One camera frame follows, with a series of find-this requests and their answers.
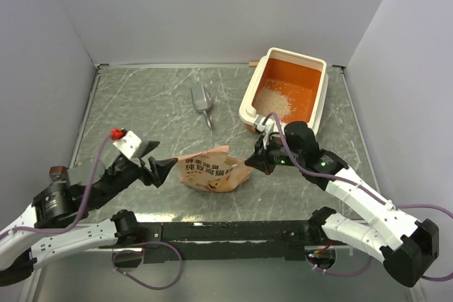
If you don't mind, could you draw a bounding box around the clean litter pile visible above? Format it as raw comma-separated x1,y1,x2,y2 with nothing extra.
253,79,311,122

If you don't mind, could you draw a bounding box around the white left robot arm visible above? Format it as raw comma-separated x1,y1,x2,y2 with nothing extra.
1,141,178,286

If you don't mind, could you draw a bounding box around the brown dustpan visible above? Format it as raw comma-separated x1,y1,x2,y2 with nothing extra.
49,165,68,182

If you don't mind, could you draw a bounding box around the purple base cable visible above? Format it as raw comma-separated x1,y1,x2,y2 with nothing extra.
306,241,372,278
111,241,183,289

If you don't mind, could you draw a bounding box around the pink cat litter bag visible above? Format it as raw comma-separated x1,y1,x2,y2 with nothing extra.
176,145,253,193

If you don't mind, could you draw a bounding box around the grey metal litter scoop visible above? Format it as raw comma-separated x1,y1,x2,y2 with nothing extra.
191,83,213,130

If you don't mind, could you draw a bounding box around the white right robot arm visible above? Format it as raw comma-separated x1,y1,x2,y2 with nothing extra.
245,116,439,287

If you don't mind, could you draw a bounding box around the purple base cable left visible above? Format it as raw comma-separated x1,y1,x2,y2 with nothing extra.
111,241,183,289

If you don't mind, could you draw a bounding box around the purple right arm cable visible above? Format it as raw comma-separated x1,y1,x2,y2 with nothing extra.
263,111,453,280

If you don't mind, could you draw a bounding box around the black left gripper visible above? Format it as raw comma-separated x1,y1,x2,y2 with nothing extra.
93,141,179,207

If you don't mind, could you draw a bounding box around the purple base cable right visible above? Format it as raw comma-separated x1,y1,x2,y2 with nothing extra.
306,241,372,278

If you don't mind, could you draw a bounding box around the black mounting base rail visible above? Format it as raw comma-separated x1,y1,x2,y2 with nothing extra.
116,220,350,264

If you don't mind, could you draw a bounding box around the orange and white litter box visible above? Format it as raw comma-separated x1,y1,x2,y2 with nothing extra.
239,47,328,133

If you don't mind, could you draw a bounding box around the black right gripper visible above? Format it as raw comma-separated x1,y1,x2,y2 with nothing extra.
245,132,304,175

